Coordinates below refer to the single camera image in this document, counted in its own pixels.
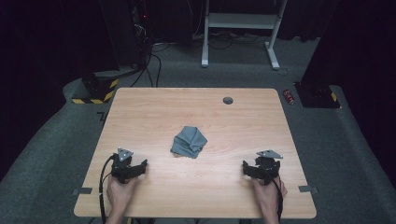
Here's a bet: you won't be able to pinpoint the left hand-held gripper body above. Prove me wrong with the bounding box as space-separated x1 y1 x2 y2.
110 147 140 185

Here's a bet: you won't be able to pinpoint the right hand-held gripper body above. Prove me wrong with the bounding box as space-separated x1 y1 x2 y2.
253 149 284 187

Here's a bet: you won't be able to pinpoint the grey cloth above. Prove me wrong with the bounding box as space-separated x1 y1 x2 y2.
169 125 208 160

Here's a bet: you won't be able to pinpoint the person's left hand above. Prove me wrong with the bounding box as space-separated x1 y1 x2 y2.
106 176 138 216

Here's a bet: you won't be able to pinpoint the person's right hand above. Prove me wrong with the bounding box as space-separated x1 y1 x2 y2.
251 175 289 217

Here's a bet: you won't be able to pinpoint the red can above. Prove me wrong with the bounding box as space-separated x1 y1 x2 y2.
282 89 296 106

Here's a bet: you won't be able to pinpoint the black yellow striped stand base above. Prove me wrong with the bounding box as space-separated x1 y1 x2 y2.
71 70 120 105

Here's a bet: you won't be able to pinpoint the black stand base yellow tape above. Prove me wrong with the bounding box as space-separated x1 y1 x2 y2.
293 81 342 109

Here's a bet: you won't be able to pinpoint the black computer tower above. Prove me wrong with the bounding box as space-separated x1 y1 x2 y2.
130 0 154 69

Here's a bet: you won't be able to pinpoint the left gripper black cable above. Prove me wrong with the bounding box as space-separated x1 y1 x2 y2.
98 154 116 224

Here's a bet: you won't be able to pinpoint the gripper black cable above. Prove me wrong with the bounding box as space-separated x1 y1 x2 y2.
264 167 285 222
98 154 116 224

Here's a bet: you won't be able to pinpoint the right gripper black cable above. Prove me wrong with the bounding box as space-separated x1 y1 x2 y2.
264 167 285 222

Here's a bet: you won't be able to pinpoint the black floor cables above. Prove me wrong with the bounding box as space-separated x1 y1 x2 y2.
130 43 171 89

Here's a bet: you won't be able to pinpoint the white metal stand frame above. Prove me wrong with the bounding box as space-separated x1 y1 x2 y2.
200 0 289 71

